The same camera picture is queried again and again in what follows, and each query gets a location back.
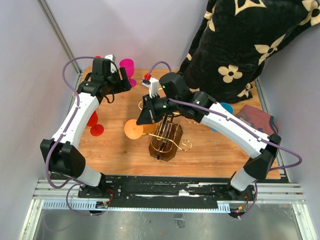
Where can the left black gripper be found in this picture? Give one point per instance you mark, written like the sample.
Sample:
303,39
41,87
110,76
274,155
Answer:
124,84

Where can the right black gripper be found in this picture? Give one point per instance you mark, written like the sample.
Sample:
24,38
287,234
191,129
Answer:
148,115

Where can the orange wine glass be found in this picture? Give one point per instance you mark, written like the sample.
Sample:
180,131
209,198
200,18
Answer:
134,131

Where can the pink wine glass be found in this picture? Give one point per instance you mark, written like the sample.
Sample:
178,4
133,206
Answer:
129,66

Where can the red wine glass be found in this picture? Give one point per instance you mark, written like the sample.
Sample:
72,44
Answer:
96,129

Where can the blue wine glass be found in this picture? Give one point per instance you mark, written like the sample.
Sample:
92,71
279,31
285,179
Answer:
219,119

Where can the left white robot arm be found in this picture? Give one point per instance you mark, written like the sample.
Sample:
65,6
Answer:
60,152

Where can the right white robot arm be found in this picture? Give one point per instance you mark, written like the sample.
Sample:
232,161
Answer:
170,94

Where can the printed cloth bag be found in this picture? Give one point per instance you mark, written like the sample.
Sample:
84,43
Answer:
258,119

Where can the black floral blanket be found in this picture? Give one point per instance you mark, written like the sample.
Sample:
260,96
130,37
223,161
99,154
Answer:
236,37

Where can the gold wire glass rack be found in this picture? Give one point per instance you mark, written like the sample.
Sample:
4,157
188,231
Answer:
166,138

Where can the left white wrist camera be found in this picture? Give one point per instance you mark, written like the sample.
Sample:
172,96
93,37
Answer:
113,67

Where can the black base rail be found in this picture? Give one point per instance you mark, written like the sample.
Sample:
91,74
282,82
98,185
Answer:
166,193

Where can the aluminium corner post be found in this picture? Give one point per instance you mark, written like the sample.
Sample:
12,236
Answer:
44,6

